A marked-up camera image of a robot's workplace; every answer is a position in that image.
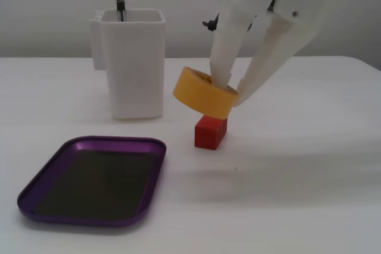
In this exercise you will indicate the yellow tape roll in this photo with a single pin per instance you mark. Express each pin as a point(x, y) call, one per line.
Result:
point(202, 96)

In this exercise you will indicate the red rectangular block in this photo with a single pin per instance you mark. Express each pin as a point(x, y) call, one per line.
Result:
point(208, 133)

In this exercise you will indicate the white plastic container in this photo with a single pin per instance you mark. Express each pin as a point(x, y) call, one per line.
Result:
point(134, 72)

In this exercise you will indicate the purple metal tray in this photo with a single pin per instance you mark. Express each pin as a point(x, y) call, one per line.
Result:
point(95, 182)

